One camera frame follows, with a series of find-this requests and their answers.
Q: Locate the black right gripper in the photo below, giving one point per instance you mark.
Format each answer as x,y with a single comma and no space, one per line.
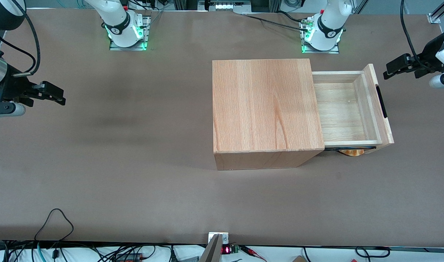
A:
11,88

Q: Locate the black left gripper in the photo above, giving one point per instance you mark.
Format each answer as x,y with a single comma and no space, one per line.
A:
428,59

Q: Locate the aluminium frame with white device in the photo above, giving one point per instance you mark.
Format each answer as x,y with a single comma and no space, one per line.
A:
203,4

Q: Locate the red alligator clip lead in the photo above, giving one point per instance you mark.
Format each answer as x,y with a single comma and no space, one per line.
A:
249,250

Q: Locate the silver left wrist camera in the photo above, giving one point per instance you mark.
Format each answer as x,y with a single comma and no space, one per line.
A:
442,80

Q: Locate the light wooden drawer cabinet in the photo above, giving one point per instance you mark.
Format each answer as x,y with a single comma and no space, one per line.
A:
265,105

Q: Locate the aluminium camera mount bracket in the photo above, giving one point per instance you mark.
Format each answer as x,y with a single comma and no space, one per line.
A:
212,251

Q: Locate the aluminium corner profile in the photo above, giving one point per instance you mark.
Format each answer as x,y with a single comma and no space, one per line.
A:
434,17

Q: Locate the toy croissant bread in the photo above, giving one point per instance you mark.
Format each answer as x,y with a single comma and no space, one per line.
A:
352,152

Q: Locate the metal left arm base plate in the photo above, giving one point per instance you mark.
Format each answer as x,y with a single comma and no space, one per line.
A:
320,52

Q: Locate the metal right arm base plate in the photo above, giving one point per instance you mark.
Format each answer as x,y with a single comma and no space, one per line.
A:
127,48

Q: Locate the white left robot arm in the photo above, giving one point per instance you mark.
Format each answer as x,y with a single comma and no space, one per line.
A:
325,29

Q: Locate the brown cardboard piece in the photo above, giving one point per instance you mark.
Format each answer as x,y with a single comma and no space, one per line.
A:
298,259

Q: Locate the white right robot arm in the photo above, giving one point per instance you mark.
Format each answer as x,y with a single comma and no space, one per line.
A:
118,22

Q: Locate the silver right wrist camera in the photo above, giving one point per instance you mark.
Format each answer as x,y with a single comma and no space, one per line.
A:
7,109

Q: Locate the red digit display module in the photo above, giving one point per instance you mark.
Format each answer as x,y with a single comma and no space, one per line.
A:
226,250

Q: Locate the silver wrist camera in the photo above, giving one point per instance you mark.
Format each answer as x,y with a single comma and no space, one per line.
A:
7,109
442,80

